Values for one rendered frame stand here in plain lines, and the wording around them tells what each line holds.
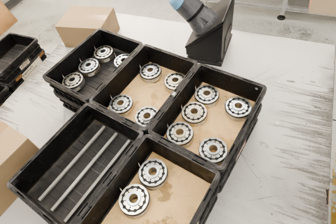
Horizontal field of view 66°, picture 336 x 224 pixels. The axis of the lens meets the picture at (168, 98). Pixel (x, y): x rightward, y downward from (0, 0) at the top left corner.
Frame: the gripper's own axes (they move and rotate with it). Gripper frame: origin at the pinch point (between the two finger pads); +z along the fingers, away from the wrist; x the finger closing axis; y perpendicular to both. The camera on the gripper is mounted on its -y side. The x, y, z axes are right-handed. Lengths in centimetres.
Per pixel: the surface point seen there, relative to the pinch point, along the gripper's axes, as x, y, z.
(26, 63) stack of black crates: -180, 31, 59
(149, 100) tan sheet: -61, 56, 26
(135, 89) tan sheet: -70, 52, 26
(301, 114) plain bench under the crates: 3, 34, 39
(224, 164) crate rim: -21, 79, 16
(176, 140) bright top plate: -41, 72, 23
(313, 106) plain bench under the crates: 7.4, 28.1, 39.3
